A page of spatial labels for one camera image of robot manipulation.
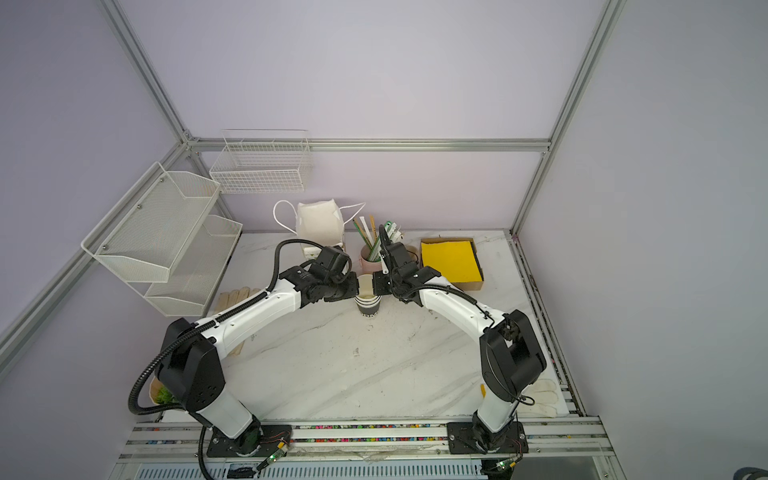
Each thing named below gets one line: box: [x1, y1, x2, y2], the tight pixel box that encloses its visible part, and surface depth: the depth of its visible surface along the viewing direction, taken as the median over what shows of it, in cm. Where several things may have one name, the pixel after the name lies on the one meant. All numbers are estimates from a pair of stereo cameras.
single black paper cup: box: [358, 274, 374, 297], surface depth 80 cm
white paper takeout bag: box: [274, 199, 366, 259], surface depth 97 cm
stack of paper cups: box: [354, 295, 383, 318], surface depth 88 cm
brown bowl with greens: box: [149, 377, 177, 405], surface depth 72 cm
